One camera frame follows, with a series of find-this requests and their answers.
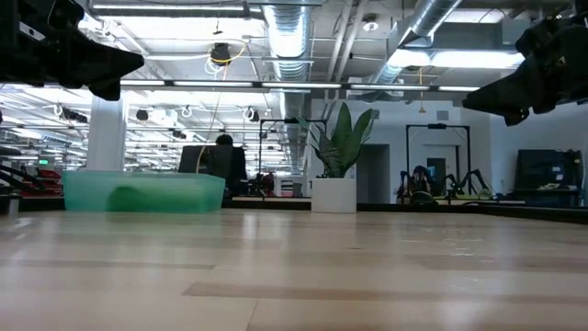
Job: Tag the person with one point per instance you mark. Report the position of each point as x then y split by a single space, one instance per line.
227 161

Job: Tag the green microfiber towel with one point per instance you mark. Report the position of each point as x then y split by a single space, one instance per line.
138 197

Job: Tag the black aluminium table frame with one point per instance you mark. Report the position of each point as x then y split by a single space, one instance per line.
271 203

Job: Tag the red background equipment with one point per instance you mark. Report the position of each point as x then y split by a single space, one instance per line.
46 177

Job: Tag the black background rig frame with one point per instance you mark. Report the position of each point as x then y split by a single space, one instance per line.
294 120
436 125

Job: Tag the silver ceiling duct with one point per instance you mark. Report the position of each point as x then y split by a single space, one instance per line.
432 16
287 41

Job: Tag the dark screen cart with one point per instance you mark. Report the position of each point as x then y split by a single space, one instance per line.
546 174

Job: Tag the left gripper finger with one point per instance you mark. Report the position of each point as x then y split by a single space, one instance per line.
105 69

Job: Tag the long ceiling light strip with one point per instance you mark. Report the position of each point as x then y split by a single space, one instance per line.
298 85

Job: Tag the bright ceiling light panel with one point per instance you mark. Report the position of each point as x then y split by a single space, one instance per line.
459 59

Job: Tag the snake plant in white pot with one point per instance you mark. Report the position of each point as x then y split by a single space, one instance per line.
333 195

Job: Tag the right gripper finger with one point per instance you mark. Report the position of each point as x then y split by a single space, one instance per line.
505 96

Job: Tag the teal plastic basket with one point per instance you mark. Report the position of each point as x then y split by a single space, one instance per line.
87 193

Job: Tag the black ceiling device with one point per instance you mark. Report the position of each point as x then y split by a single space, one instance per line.
221 53

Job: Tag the white pillar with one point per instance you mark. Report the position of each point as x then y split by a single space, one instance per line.
106 138

